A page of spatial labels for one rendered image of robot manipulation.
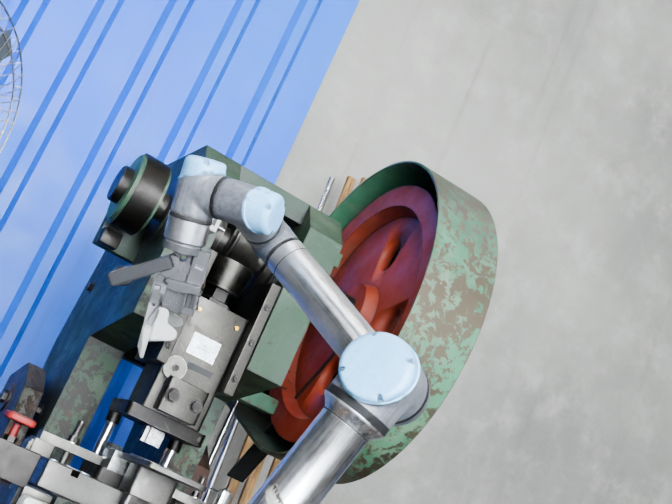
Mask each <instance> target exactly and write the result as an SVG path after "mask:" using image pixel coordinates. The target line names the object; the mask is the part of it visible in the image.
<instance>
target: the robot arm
mask: <svg viewBox="0 0 672 504"><path fill-rule="evenodd" d="M284 203H285V202H284V199H283V197H282V196H281V195H280V194H278V193H275V192H273V191H270V190H269V189H267V188H265V187H258V186H255V185H252V184H248V183H245V182H242V181H239V180H235V179H232V178H229V177H228V176H226V165H225V164H224V163H221V162H219V161H216V160H212V159H209V158H205V157H201V156H197V155H189V156H187V157H186V158H185V160H184V163H183V166H182V169H181V172H180V175H179V176H178V182H177V186H176V190H175V194H174V198H173V201H172V205H171V209H170V213H169V215H168V219H167V223H166V227H165V231H164V234H163V235H164V237H166V238H164V239H163V242H162V246H163V247H164V248H167V249H169V250H172V251H174V252H173V253H172V254H167V255H164V256H161V257H157V258H154V259H150V260H147V261H144V262H140V263H137V264H133V265H130V266H125V265H119V266H117V267H115V268H114V269H113V271H111V272H110V273H108V275H107V277H108V280H109V283H110V285H111V286H116V285H117V286H126V285H128V284H129V283H130V282H131V281H133V280H136V279H140V278H143V277H147V276H150V275H153V274H155V276H156V278H155V280H154V283H153V286H152V290H151V293H150V297H149V305H148V309H147V312H146V316H145V319H144V323H143V327H142V330H141V334H140V338H139V341H138V345H137V347H138V352H139V356H140V358H143V357H144V354H145V351H146V348H147V344H148V342H149V341H173V340H174V339H175V338H176V336H177V331H176V330H175V329H174V328H173V327H180V326H182V325H183V319H182V318H180V317H179V316H177V315H176V314H175V313H179V314H182V315H183V314H186V315H189V316H193V315H194V311H195V310H197V308H198V304H199V302H198V301H199V300H200V297H201V295H202V289H203V288H204V286H205V279H204V277H205V273H206V270H207V266H208V262H209V259H210V256H211V253H212V252H211V251H207V250H204V249H203V248H202V247H204V246H205V245H206V241H207V238H208V234H209V230H210V227H211V223H212V220H213V218H215V219H218V220H221V221H224V222H227V223H230V224H233V225H234V226H236V228H237V229H238V230H239V231H240V233H241V234H242V235H243V236H244V238H245V239H246V240H247V241H248V243H249V244H250V245H251V247H252V249H253V250H254V252H255V253H256V255H257V256H258V257H260V258H261V259H262V261H263V262H264V263H265V264H266V266H267V267H268V268H269V269H270V270H271V272H272V273H273V274H274V275H275V277H276V278H277V279H278V280H279V282H280V283H281V284H282V286H283V287H284V288H285V289H286V291H287V292H288V293H289V294H290V296H291V297H292V298H293V300H294V301H295V302H296V303H297V305H298V306H299V307H300V308H301V310H302V311H303V312H304V314H305V315H306V316H307V317H308V319H309V320H310V321H311V323H312V324H313V325H314V326H315V328H316V329H317V330H318V331H319V333H320V334H321V335H322V337H323V338H324V339H325V340H326V342H327V343H328V344H329V345H330V347H331V348H332V349H333V351H334V352H335V353H336V354H337V356H338V357H339V358H340V362H339V368H338V374H337V375H336V377H335V378H334V379H333V380H332V382H331V383H330V384H329V386H328V387H327V388H326V389H325V391H324V396H325V406H324V408H323V409H322V410H321V412H320V413H319V414H318V415H317V417H316V418H315V419H314V420H313V422H312V423H311V424H310V425H309V427H308V428H307V429H306V430H305V432H304V433H303V434H302V435H301V437H300V438H299V439H298V440H297V442H296V443H295V444H294V446H293V447H292V448H291V449H290V451H289V452H288V453H287V454H286V456H285V457H284V458H283V459H282V461H281V462H280V463H279V464H278V466H277V467H276V468H275V469H274V471H273V472H272V473H271V474H270V476H269V477H268V478H267V479H266V481H265V482H264V483H263V485H262V486H261V487H260V488H259V490H258V491H257V492H256V493H255V495H254V496H253V497H252V498H251V500H250V501H249V502H248V503H247V504H320V503H321V501H322V500H323V499H324V497H325V496H326V495H327V494H328V492H329V491H330V490H331V489H332V487H333V486H334V485H335V483H336V482H337V481H338V480H339V478H340V477H341V476H342V474H343V473H344V472H345V471H346V469H347V468H348V467H349V465H350V464H351V463H352V462H353V460H354V459H355V458H356V457H357V455H358V454H359V453H360V451H361V450H362V449H363V448H364V446H365V445H366V444H367V442H369V441H371V440H377V439H383V438H384V437H385V436H386V434H387V433H388V432H389V430H390V429H391V428H392V427H393V426H402V425H406V424H409V423H411V422H412V421H414V420H416V419H417V418H418V417H419V416H420V415H421V414H422V413H423V411H424V410H425V408H426V406H427V404H428V402H429V398H430V383H429V379H428V377H427V374H426V372H425V371H424V369H423V368H422V366H421V364H420V361H419V358H418V356H417V354H416V353H415V351H414V350H413V349H412V348H411V347H410V346H409V345H408V344H407V343H406V342H405V341H404V340H402V339H401V338H399V337H398V336H396V335H393V334H390V333H386V332H375V331H374V330H373V329H372V327H371V326H370V325H369V324H368V323H367V321H366V320H365V319H364V318H363V317H362V315H361V314H360V313H359V312H358V310H357V309H356V308H355V307H354V306H353V304H352V303H351V302H350V301H349V300H348V298H347V297H346V296H345V295H344V293H343V292H342V291H341V290H340V289H339V287H338V286H337V285H336V284H335V283H334V281H333V280H332V279H331V278H330V276H329V275H328V274H327V273H326V272H325V270H324V269H323V268H322V267H321V266H320V264H319V263H318V262H317V261H316V259H315V258H314V257H313V256H312V255H311V253H310V252H309V251H308V250H307V249H306V247H305V246H304V245H303V244H302V243H301V242H300V240H299V239H298V238H297V236H296V235H295V234H294V233H293V231H292V230H291V229H290V227H289V226H288V225H287V224H286V223H285V221H284V220H283V217H284V213H285V206H284ZM180 255H184V256H185V257H186V260H182V259H181V258H180ZM203 283H204V285H203ZM174 312H175V313H174Z"/></svg>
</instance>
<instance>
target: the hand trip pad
mask: <svg viewBox="0 0 672 504"><path fill-rule="evenodd" d="M4 416H5V417H7V418H9V419H11V420H13V421H15V422H14V423H13V425H12V427H11V429H10V431H9V433H8V435H10V436H13V437H16V435H17V433H18V431H19V429H20V427H21V424H22V425H25V426H27V427H30V428H35V426H36V424H37V422H36V421H34V420H33V419H31V418H29V417H26V416H24V415H22V414H20V413H18V412H15V411H12V410H8V409H7V410H6V411H5V412H4Z"/></svg>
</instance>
